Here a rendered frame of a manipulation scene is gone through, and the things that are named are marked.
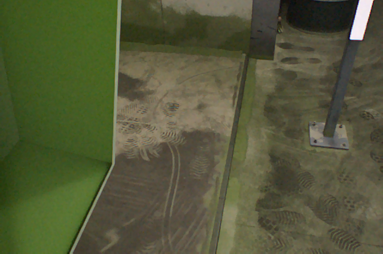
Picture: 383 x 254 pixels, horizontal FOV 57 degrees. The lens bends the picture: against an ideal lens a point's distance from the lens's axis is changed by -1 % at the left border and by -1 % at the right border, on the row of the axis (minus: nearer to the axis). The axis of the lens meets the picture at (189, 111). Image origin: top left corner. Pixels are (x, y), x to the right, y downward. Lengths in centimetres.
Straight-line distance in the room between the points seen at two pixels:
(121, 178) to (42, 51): 89
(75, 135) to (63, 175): 14
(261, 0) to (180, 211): 153
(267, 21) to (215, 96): 69
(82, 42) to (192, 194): 94
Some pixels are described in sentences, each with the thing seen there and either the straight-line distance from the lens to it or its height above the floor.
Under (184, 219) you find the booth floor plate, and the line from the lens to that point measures 159.
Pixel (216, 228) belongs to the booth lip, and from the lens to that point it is 157.
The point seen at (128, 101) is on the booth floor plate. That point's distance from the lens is 226.
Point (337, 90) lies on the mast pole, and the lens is 190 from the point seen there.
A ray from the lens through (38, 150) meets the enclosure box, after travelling 133.
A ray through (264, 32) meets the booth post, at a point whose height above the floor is 23.
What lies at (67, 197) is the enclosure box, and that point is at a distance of 119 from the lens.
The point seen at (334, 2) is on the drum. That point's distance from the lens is 307.
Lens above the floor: 135
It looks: 38 degrees down
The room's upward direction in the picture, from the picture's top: 3 degrees counter-clockwise
